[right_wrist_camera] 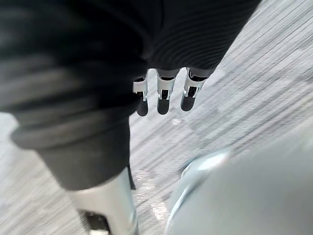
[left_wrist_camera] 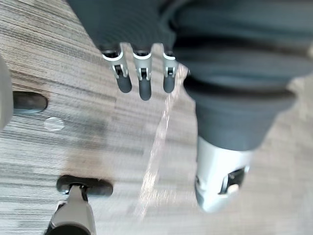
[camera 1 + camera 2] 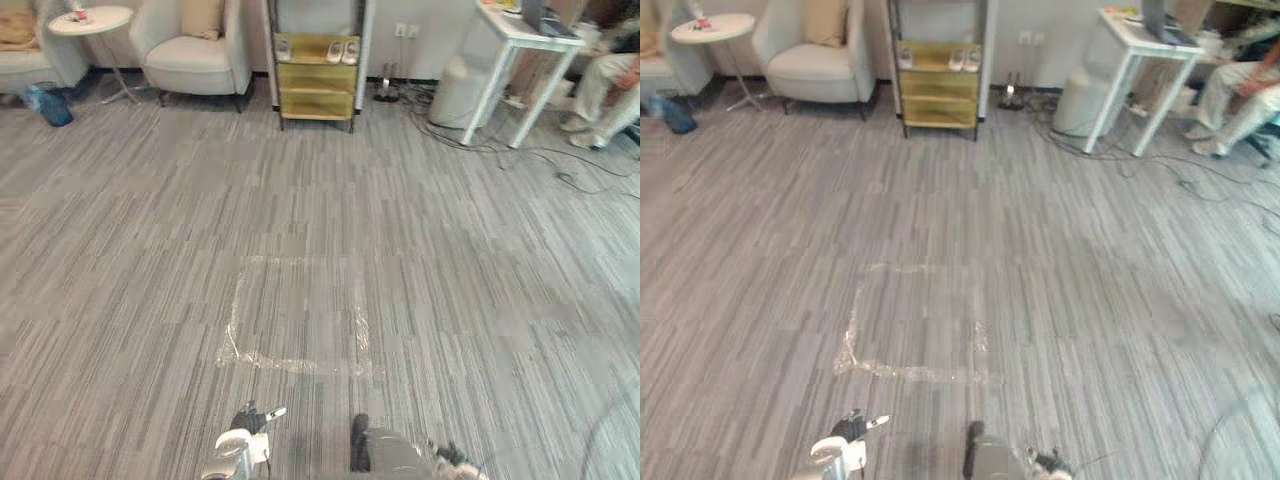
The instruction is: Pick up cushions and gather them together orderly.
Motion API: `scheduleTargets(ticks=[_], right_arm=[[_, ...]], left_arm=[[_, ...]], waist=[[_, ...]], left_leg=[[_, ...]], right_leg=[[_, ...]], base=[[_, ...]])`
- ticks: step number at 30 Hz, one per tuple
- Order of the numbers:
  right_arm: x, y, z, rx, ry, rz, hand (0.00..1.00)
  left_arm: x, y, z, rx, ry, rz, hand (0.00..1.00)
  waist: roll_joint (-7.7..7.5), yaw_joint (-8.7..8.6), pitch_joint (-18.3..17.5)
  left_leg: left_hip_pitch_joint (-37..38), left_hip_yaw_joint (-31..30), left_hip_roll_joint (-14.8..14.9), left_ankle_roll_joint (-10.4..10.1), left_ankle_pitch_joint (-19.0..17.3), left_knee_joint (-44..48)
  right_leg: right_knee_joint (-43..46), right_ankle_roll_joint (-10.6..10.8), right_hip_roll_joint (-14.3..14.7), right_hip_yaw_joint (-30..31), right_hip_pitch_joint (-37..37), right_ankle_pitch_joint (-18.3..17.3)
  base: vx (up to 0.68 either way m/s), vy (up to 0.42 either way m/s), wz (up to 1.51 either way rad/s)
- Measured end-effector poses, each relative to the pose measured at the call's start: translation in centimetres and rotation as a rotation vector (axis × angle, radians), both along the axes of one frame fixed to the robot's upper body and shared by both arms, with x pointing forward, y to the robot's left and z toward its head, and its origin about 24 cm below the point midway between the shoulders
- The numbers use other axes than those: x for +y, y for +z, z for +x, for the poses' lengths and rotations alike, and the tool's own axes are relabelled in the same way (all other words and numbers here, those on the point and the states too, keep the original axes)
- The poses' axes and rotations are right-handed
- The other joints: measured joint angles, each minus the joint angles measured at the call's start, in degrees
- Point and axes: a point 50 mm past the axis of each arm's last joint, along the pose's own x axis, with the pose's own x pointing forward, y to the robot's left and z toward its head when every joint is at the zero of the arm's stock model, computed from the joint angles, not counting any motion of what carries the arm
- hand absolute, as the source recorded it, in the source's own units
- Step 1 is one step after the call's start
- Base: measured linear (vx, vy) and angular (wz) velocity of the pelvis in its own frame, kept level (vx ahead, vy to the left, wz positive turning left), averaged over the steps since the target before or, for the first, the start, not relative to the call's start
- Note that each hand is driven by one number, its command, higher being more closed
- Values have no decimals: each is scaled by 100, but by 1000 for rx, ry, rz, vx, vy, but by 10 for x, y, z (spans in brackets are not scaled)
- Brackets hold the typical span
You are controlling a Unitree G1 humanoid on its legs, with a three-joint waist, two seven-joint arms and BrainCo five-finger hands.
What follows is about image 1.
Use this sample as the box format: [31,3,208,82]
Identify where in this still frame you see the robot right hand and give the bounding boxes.
[0,0,260,235]

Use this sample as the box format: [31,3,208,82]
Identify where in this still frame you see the silver robot leg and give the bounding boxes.
[164,117,313,235]

